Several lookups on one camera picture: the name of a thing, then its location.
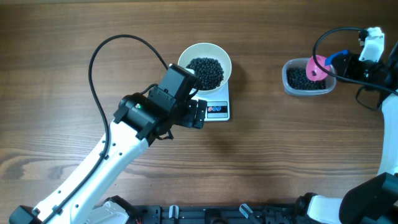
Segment pink scoop blue handle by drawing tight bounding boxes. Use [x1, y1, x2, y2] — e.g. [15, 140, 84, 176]
[305, 50, 349, 81]

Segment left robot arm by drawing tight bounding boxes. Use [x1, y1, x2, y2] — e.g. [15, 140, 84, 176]
[9, 64, 206, 223]

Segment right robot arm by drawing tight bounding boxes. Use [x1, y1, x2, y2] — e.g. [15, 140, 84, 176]
[291, 91, 397, 223]

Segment white digital kitchen scale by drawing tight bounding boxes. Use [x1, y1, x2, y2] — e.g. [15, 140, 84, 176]
[193, 82, 231, 122]

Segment black beans in bowl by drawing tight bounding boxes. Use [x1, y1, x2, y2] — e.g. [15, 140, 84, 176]
[186, 57, 224, 91]

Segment white round bowl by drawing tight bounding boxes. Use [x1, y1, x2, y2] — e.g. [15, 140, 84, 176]
[178, 43, 232, 94]

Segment black beans pile in container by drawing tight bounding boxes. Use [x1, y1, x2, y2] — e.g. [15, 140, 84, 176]
[287, 67, 326, 90]

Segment clear plastic bean container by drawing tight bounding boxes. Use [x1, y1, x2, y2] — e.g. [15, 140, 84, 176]
[282, 58, 337, 96]

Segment left black camera cable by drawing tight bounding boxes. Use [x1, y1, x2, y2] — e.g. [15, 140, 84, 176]
[40, 34, 170, 224]

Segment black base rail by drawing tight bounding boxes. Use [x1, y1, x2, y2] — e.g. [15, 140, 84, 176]
[90, 203, 312, 224]

